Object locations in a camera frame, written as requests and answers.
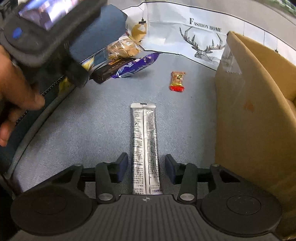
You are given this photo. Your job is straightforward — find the silver stick sachets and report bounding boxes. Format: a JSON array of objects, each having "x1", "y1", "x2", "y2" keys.
[{"x1": 130, "y1": 103, "x2": 162, "y2": 195}]

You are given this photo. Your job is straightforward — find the black chocolate bar wrapper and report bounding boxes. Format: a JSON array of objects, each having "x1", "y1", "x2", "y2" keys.
[{"x1": 89, "y1": 58, "x2": 135, "y2": 84}]

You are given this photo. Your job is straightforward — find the small red nut bar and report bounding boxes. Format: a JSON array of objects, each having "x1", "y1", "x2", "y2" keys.
[{"x1": 169, "y1": 71, "x2": 186, "y2": 92}]

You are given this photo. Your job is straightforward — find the clear bag of crackers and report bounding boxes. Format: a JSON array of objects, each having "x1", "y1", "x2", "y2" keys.
[{"x1": 104, "y1": 36, "x2": 141, "y2": 61}]

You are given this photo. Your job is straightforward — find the purple snack wrapper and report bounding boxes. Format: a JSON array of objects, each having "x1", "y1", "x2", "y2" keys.
[{"x1": 112, "y1": 52, "x2": 160, "y2": 78}]

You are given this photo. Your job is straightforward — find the yellow chip packet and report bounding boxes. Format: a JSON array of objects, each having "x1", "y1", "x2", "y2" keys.
[{"x1": 59, "y1": 55, "x2": 94, "y2": 95}]

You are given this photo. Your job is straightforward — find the person left hand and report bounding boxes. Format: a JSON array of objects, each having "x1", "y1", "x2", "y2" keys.
[{"x1": 1, "y1": 47, "x2": 45, "y2": 147}]

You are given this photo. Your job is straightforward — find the blue sofa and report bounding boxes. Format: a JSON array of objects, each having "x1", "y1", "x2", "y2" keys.
[{"x1": 0, "y1": 4, "x2": 129, "y2": 167}]

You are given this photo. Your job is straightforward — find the open cardboard box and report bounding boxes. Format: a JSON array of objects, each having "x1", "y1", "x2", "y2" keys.
[{"x1": 215, "y1": 32, "x2": 295, "y2": 240}]

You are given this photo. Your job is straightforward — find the grey printed sofa cover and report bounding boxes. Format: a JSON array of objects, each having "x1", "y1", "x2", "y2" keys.
[{"x1": 111, "y1": 1, "x2": 295, "y2": 69}]

